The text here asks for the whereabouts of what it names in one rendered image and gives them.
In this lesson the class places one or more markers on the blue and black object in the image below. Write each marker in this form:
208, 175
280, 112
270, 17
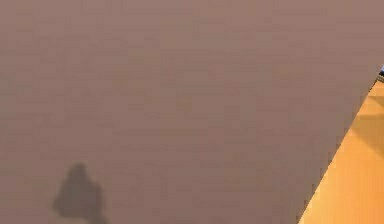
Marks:
382, 74

